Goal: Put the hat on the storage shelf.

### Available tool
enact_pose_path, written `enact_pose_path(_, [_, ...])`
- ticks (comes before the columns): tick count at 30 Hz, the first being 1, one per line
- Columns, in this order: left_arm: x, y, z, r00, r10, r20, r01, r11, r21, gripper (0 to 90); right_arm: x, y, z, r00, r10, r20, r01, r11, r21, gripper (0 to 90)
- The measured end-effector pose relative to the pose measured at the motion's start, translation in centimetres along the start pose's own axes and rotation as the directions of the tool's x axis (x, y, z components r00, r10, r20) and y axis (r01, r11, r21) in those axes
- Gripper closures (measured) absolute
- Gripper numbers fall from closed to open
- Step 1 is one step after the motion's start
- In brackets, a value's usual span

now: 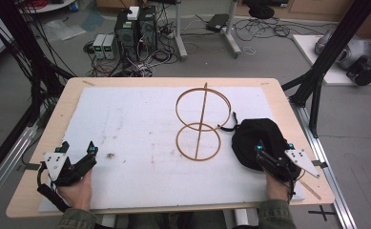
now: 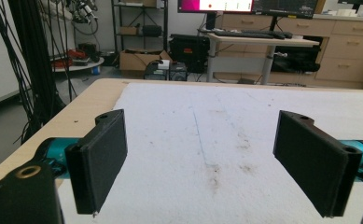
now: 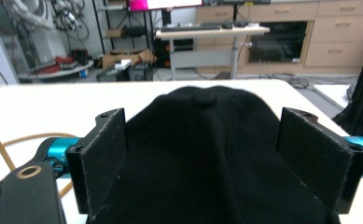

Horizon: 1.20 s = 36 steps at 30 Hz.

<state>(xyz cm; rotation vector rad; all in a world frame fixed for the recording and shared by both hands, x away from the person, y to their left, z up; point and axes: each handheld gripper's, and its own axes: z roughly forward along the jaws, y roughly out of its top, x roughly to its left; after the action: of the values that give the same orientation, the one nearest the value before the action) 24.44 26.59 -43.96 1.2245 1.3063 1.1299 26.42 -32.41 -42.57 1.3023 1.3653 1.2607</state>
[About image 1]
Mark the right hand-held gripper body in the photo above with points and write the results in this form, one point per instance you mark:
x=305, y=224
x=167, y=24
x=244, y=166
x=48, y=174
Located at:
x=280, y=165

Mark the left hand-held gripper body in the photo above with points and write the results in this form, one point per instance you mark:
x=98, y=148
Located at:
x=66, y=171

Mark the black cloth hat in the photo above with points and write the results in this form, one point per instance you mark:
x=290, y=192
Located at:
x=253, y=140

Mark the person's left hand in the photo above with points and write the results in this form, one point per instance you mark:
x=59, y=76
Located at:
x=77, y=192

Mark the person's right hand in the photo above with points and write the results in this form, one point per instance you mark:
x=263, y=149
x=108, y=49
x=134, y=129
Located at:
x=277, y=190

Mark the black tape piece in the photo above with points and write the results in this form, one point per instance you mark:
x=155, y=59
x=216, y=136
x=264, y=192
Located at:
x=319, y=164
x=29, y=167

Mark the thin wooden strip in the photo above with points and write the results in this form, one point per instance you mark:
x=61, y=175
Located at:
x=311, y=190

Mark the white foam mat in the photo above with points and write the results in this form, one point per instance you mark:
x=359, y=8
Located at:
x=135, y=127

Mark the white floor board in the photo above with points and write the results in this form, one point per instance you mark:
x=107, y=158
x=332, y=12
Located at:
x=310, y=54

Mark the black device on board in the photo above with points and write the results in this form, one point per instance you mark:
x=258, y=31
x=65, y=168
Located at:
x=362, y=72

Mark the grey power supply unit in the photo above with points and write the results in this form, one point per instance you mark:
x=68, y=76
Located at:
x=109, y=47
x=98, y=46

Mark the grey helmet-like device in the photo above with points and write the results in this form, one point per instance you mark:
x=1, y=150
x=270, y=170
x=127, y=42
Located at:
x=351, y=49

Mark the clear plastic sheet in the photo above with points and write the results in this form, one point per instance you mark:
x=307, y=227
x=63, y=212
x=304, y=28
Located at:
x=64, y=30

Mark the white desk leg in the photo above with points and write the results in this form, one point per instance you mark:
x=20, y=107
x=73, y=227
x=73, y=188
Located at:
x=232, y=31
x=180, y=31

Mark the large black computer tower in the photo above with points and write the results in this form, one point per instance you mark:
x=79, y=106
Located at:
x=126, y=35

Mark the flat black box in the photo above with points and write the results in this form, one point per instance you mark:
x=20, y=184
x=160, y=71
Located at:
x=217, y=23

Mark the slim black computer tower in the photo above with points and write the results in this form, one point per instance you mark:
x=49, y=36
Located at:
x=148, y=28

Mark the black stool base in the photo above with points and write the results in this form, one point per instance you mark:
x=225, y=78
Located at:
x=261, y=11

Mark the white round table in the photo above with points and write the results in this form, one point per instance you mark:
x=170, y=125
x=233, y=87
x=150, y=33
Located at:
x=49, y=5

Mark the white box on tower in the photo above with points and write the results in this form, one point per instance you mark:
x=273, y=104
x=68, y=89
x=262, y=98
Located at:
x=133, y=12

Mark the aluminium rail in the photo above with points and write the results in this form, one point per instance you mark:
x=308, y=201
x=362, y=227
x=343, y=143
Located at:
x=326, y=165
x=5, y=171

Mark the black metal frame post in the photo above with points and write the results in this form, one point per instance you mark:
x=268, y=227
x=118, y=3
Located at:
x=332, y=51

